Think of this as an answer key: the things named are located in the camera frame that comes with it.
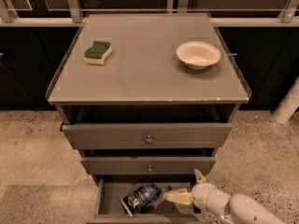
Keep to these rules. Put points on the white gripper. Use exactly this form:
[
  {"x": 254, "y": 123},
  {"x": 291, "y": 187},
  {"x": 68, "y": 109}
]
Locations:
[{"x": 202, "y": 194}]

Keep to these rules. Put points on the blue chip bag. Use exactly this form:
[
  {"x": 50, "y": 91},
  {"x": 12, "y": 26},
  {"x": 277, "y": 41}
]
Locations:
[{"x": 135, "y": 201}]

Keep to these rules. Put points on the white paper bowl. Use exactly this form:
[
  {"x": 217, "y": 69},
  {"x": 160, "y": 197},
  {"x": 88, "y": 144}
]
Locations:
[{"x": 198, "y": 55}]

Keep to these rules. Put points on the grey middle drawer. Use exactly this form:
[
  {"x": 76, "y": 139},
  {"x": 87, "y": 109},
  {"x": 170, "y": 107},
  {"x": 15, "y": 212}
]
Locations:
[{"x": 138, "y": 165}]

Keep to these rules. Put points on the grey drawer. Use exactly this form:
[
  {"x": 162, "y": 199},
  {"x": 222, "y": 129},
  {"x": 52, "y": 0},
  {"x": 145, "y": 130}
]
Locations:
[
  {"x": 111, "y": 190},
  {"x": 138, "y": 165},
  {"x": 133, "y": 135}
]

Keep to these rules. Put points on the round top drawer knob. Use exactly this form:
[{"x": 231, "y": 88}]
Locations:
[{"x": 149, "y": 140}]

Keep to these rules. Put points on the grey bottom drawer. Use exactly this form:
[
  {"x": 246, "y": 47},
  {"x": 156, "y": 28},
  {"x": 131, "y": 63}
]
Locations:
[{"x": 111, "y": 190}]

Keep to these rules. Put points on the grey drawer cabinet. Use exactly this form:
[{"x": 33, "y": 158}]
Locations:
[{"x": 144, "y": 81}]

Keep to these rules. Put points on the grey top drawer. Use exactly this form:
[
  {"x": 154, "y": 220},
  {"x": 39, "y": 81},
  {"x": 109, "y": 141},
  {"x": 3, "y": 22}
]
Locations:
[{"x": 133, "y": 135}]

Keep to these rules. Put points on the green yellow sponge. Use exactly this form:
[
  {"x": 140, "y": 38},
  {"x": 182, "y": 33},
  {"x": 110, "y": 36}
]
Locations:
[{"x": 97, "y": 53}]

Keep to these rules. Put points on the metal railing frame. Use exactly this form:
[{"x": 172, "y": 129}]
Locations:
[{"x": 223, "y": 13}]

